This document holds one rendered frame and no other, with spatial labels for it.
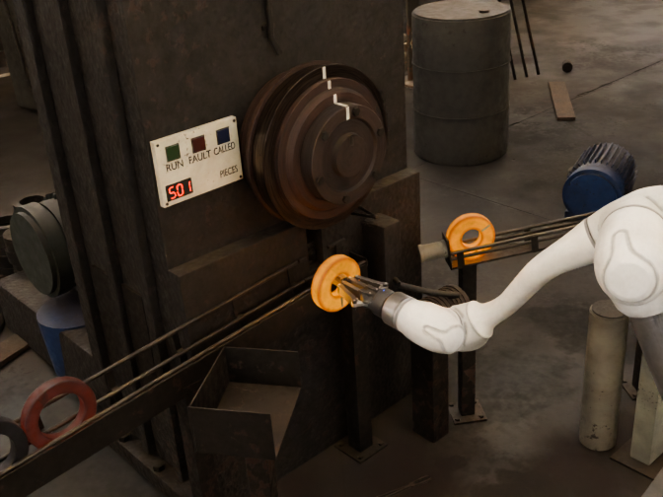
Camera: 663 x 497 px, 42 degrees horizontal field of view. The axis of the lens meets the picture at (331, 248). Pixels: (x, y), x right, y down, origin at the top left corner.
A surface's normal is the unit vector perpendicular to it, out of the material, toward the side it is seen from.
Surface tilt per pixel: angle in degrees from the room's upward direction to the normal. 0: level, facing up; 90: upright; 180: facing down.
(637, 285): 84
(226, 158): 90
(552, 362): 0
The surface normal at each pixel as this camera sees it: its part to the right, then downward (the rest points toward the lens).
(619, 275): -0.37, 0.36
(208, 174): 0.68, 0.29
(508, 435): -0.07, -0.89
